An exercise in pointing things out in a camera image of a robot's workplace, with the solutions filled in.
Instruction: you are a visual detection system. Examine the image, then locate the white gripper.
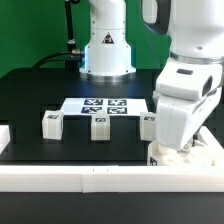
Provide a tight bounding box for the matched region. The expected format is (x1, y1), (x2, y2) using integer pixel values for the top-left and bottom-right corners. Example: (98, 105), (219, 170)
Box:
(156, 62), (222, 150)

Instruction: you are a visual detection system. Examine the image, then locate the white round stool seat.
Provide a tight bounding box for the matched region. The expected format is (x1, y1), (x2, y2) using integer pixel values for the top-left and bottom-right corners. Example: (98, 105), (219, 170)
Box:
(147, 140), (213, 167)

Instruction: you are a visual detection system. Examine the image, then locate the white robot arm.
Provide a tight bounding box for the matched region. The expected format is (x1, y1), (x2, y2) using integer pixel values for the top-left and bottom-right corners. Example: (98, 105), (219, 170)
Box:
(79, 0), (224, 150)

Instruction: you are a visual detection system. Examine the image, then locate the white marker sheet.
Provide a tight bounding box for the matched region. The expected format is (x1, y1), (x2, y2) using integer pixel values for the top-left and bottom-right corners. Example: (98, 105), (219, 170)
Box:
(61, 98), (148, 116)

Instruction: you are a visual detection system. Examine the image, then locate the black pole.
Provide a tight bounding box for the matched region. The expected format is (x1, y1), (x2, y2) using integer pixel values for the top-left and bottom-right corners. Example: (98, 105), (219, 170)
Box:
(64, 0), (80, 51)

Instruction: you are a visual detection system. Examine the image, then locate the white front fence bar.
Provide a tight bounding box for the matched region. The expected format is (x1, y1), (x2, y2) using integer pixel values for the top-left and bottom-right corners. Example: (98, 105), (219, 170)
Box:
(0, 165), (224, 193)

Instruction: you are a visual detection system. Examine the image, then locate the white fence bar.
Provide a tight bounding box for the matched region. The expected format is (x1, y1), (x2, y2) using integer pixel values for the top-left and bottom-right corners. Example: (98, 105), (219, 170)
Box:
(0, 125), (10, 154)
(0, 165), (224, 193)

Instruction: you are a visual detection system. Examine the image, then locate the white left fence bar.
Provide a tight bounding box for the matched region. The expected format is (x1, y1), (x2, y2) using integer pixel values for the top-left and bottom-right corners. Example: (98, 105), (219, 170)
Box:
(0, 125), (10, 154)

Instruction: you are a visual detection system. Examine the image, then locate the black cable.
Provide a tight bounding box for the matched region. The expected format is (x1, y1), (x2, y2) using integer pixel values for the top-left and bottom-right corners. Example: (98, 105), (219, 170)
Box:
(32, 49), (87, 69)

